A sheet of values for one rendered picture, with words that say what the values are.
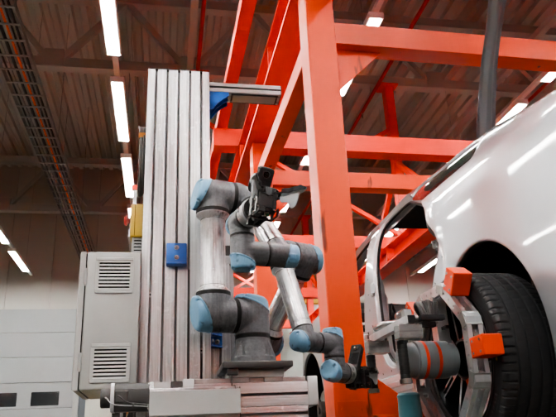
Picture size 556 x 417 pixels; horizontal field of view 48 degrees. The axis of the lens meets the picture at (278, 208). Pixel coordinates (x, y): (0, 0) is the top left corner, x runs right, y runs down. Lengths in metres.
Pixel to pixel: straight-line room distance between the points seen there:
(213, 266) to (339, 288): 0.95
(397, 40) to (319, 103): 0.66
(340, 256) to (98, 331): 1.24
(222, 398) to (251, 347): 0.23
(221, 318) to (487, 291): 0.96
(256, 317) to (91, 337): 0.55
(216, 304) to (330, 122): 1.46
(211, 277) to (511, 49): 2.49
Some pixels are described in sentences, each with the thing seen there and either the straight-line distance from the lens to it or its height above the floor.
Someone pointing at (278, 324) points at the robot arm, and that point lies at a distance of 2.63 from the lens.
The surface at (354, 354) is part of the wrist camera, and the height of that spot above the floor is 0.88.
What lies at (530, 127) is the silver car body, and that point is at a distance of 2.41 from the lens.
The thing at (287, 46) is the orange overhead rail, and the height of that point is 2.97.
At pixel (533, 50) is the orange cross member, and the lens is 4.05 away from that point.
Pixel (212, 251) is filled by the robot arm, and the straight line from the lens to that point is 2.12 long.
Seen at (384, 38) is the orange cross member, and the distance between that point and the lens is 3.66.
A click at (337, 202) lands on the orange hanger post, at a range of 3.05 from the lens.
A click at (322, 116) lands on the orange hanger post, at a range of 3.24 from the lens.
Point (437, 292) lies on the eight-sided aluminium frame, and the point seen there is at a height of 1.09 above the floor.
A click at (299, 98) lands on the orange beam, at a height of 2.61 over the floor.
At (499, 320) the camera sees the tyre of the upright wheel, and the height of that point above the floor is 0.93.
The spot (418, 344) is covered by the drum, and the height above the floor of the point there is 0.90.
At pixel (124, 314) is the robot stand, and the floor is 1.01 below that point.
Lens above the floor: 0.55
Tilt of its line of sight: 21 degrees up
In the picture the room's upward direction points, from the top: 3 degrees counter-clockwise
